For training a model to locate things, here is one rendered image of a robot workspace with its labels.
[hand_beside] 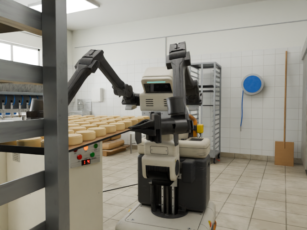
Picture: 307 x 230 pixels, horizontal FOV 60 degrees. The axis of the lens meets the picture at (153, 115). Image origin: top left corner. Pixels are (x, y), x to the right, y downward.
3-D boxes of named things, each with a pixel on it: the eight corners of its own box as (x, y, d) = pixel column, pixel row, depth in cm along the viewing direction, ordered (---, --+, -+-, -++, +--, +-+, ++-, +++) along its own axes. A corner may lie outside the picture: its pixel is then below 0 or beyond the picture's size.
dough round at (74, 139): (56, 143, 62) (56, 135, 62) (77, 140, 65) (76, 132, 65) (64, 146, 58) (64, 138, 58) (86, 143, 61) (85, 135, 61)
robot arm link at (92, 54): (102, 44, 137) (86, 43, 141) (91, 65, 132) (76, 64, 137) (134, 89, 175) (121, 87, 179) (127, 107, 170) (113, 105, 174)
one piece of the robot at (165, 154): (145, 169, 205) (140, 89, 193) (194, 173, 192) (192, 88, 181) (131, 184, 180) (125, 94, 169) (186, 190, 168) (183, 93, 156)
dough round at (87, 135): (76, 142, 63) (76, 133, 63) (73, 138, 68) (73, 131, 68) (97, 140, 65) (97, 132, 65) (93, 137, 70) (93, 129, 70)
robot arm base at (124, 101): (140, 94, 184) (124, 94, 188) (136, 87, 177) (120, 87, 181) (137, 104, 179) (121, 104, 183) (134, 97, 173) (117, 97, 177)
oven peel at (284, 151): (274, 164, 470) (277, 51, 485) (274, 164, 473) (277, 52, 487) (293, 166, 457) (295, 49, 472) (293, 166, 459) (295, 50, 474)
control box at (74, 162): (66, 168, 161) (66, 145, 161) (97, 161, 180) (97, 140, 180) (70, 169, 159) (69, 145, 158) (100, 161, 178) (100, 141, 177)
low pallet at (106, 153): (64, 152, 590) (64, 147, 589) (87, 147, 663) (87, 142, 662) (110, 156, 541) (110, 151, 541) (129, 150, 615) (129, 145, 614)
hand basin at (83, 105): (103, 132, 669) (103, 87, 664) (93, 133, 637) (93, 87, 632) (72, 130, 713) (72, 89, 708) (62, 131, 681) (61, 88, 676)
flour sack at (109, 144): (108, 150, 549) (108, 143, 549) (92, 149, 565) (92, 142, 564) (125, 145, 616) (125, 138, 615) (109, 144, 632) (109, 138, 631)
